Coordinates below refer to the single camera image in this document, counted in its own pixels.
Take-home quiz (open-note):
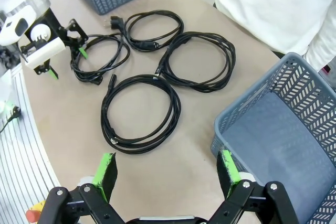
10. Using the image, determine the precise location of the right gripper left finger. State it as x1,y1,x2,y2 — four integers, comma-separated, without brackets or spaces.
39,152,124,224

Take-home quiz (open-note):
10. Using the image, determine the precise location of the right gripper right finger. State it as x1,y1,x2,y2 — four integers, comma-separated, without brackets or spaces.
207,150,300,224

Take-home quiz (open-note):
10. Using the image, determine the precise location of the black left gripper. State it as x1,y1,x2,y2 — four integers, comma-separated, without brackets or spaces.
33,7,89,80

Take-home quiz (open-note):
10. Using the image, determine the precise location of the black cable silver connector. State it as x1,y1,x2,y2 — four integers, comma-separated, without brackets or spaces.
100,73,182,154

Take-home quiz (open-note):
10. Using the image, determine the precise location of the black power cable round plug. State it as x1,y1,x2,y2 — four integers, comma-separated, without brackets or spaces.
102,10,184,51

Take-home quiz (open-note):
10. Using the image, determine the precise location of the black USB cable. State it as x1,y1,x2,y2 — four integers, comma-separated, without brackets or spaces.
153,31,237,93

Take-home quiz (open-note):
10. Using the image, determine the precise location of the person's left forearm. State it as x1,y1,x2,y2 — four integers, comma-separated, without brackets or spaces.
303,0,336,74

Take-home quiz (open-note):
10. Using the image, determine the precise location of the red emergency stop button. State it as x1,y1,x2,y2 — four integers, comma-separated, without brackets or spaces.
25,200,47,223

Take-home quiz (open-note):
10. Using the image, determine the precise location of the person in white sweatshirt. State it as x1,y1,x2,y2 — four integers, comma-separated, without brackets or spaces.
213,0,336,65

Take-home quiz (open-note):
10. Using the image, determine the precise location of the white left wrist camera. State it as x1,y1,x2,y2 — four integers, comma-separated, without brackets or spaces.
25,24,66,69

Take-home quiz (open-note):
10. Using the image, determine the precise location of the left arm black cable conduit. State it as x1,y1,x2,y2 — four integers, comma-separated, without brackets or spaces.
0,47,23,69

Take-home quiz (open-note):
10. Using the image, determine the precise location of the black plug with cord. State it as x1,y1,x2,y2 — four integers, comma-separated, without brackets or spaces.
0,104,22,134

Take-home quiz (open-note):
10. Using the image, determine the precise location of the slotted aluminium base plate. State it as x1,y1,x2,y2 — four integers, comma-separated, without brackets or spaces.
0,69,61,224

